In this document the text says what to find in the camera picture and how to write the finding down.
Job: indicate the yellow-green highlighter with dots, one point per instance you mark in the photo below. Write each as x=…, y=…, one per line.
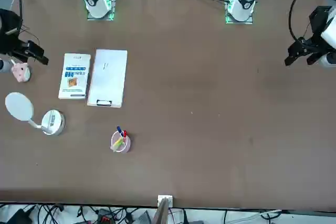
x=118, y=144

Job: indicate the red marker pen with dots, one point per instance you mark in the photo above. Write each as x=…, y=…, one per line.
x=124, y=132

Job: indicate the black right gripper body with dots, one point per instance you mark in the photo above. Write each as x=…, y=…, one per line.
x=10, y=43

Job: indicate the aluminium camera post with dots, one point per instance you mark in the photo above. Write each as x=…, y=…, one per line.
x=164, y=208

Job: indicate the pink plush pig toy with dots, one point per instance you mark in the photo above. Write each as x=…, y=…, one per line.
x=21, y=73

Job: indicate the white clipboard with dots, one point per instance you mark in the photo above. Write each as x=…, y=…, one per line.
x=107, y=77

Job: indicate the white and blue book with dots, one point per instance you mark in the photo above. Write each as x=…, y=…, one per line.
x=74, y=87

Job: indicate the blue marker pen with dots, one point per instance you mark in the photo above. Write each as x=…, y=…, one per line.
x=119, y=130

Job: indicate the pink translucent pen cup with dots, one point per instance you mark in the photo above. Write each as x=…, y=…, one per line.
x=126, y=146

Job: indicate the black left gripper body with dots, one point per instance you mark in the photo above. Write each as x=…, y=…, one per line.
x=320, y=19

